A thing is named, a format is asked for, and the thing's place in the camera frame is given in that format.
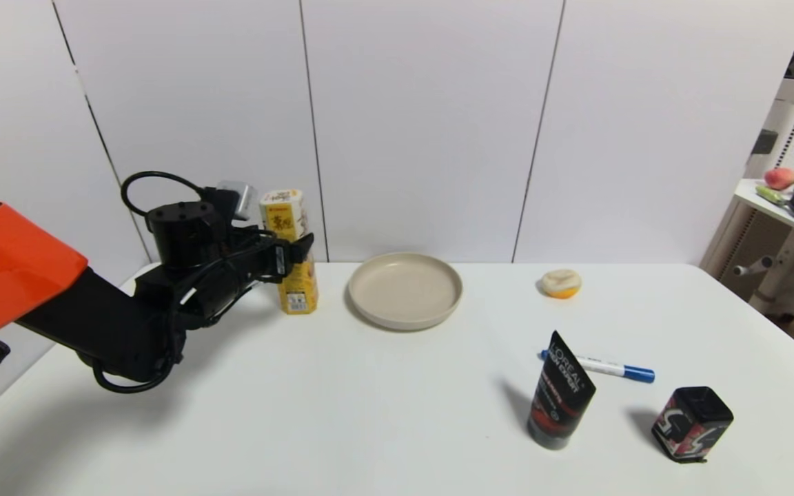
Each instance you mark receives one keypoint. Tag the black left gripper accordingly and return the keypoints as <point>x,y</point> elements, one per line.
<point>278,260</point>

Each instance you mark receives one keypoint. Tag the yellow drink carton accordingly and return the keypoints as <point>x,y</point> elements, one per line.
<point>288,213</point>

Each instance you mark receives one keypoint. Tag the orange and black left arm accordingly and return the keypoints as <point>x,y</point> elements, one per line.
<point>18,275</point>

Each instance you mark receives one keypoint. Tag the beige round plate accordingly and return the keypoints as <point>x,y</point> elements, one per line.
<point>404,289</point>

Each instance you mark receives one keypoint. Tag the black cosmetic tube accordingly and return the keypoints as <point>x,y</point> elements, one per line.
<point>561,393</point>

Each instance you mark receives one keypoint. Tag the blue and white marker pen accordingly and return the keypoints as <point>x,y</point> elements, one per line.
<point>611,367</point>

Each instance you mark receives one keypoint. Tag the black and red gum canister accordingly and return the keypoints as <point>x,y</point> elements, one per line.
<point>690,424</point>

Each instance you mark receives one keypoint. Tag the pink peach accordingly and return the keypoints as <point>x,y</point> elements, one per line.
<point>779,178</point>

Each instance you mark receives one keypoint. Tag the white side table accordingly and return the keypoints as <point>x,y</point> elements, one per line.
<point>793,262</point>

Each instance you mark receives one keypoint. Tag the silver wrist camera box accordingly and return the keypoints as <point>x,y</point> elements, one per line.
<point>237,198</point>

